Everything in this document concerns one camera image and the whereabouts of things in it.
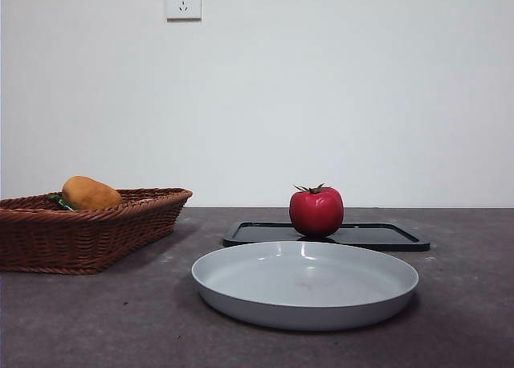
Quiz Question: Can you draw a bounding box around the red tomato with green stem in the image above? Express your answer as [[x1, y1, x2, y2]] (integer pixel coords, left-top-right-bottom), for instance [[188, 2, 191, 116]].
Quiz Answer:
[[288, 182, 345, 238]]

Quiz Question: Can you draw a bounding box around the yellow-brown potato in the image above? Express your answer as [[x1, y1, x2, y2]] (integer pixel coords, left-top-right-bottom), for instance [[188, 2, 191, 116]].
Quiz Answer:
[[61, 175, 123, 210]]

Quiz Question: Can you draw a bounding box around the dark rectangular tray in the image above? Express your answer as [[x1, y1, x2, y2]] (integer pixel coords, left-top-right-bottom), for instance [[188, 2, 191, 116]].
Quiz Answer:
[[222, 220, 431, 252]]

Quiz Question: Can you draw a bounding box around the pale grey round plate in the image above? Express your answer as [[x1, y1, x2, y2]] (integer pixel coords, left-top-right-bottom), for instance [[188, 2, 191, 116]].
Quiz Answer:
[[190, 240, 420, 331]]

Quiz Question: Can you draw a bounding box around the green vegetable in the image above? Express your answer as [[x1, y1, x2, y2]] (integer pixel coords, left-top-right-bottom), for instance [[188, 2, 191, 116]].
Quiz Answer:
[[47, 193, 80, 212]]

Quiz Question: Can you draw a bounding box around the white wall socket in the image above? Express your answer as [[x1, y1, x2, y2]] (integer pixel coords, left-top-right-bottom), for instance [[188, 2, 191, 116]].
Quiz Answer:
[[166, 0, 202, 22]]

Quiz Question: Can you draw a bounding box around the brown woven wicker basket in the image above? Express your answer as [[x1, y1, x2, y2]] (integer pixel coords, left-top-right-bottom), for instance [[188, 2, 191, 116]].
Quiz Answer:
[[0, 187, 194, 276]]

